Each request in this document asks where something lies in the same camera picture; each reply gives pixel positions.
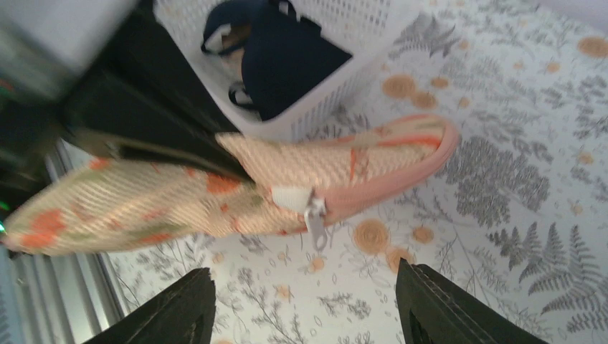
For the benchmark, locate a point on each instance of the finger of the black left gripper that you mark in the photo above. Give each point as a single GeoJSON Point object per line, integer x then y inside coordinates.
{"type": "Point", "coordinates": [203, 154]}

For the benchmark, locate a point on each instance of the floral patterned tablecloth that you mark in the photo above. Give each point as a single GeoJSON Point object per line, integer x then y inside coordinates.
{"type": "Point", "coordinates": [517, 217]}

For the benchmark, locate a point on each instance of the white plastic laundry basket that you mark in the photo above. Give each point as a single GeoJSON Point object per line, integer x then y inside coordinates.
{"type": "Point", "coordinates": [366, 29]}

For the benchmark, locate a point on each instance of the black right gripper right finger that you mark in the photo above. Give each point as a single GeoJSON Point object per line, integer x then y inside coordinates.
{"type": "Point", "coordinates": [433, 309]}

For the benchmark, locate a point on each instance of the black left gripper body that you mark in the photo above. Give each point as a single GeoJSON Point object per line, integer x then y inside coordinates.
{"type": "Point", "coordinates": [107, 66]}

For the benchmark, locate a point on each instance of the pink floral mesh laundry bag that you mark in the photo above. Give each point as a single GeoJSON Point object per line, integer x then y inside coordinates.
{"type": "Point", "coordinates": [117, 205]}

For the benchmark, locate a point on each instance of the navy blue bra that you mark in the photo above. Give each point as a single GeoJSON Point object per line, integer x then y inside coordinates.
{"type": "Point", "coordinates": [284, 55]}

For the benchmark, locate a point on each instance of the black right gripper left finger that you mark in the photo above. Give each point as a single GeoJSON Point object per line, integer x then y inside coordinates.
{"type": "Point", "coordinates": [182, 313]}

